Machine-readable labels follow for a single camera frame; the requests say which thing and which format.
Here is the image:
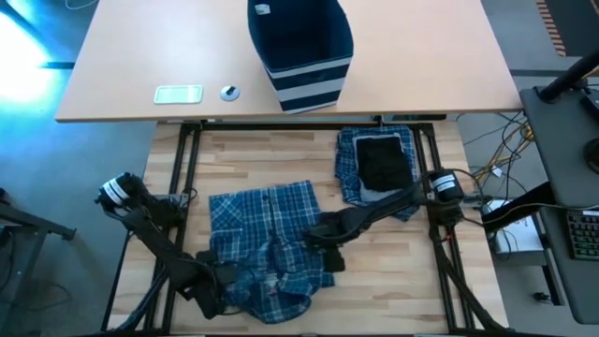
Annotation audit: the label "black pole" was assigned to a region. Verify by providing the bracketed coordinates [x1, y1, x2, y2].
[536, 46, 599, 103]

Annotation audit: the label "black desk device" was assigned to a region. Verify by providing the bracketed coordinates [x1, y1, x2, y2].
[579, 85, 599, 124]

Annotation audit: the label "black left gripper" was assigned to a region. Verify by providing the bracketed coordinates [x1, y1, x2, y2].
[177, 261, 240, 321]

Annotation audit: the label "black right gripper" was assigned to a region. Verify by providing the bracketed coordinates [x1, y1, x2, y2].
[302, 209, 373, 274]

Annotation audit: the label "blue plaid pajama pants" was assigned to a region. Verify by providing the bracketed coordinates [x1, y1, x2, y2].
[335, 124, 421, 222]

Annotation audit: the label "black round object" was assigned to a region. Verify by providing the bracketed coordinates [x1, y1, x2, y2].
[582, 137, 599, 175]

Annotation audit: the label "dark grey metal stand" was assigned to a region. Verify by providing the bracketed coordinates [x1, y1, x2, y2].
[0, 186, 79, 337]

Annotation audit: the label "silver flat phone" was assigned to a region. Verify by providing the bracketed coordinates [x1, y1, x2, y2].
[153, 83, 205, 106]

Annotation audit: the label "grey side desk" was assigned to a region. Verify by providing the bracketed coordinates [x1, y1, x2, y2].
[519, 85, 599, 326]

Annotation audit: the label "black backlit keyboard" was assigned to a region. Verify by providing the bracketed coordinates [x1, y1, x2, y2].
[565, 210, 599, 262]

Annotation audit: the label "small round tape roll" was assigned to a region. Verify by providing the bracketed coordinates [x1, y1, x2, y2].
[219, 84, 241, 103]

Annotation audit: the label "black garment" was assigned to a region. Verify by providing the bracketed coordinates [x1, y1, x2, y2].
[356, 136, 416, 194]

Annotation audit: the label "navy white striped laundry bin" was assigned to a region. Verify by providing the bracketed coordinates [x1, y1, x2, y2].
[246, 0, 355, 115]

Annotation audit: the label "dark patterned garment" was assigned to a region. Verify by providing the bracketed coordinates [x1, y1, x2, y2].
[208, 180, 336, 326]

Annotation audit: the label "grey garment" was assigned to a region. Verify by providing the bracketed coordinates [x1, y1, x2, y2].
[351, 132, 420, 204]

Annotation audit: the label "light wooden desk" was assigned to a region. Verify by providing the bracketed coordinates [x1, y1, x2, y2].
[54, 0, 524, 124]

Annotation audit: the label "black desk leg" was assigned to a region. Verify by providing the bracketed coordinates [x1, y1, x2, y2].
[481, 181, 556, 234]

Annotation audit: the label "yellow cable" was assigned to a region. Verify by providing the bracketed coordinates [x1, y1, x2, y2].
[471, 125, 535, 184]

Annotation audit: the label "white box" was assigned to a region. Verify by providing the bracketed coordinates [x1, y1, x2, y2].
[486, 198, 548, 256]

